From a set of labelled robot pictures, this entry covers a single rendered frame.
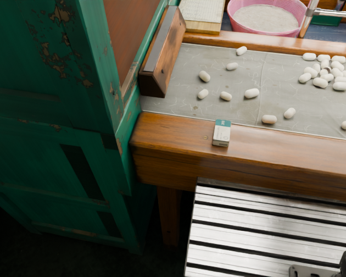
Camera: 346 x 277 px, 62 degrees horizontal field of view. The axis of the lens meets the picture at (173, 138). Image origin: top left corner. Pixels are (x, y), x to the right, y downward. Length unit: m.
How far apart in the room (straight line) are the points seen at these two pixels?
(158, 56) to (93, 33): 0.28
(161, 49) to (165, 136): 0.21
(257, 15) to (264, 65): 0.29
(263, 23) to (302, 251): 0.72
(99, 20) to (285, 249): 0.54
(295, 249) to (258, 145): 0.22
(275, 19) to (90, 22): 0.79
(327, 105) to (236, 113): 0.23
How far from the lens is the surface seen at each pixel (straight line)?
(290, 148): 0.66
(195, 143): 0.63
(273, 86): 0.83
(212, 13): 1.01
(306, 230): 0.69
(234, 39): 0.92
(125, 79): 0.61
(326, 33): 1.23
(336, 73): 0.91
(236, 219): 0.66
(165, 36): 0.75
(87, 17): 0.41
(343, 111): 0.83
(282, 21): 1.11
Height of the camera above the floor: 1.27
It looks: 53 degrees down
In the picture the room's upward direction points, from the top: 1 degrees counter-clockwise
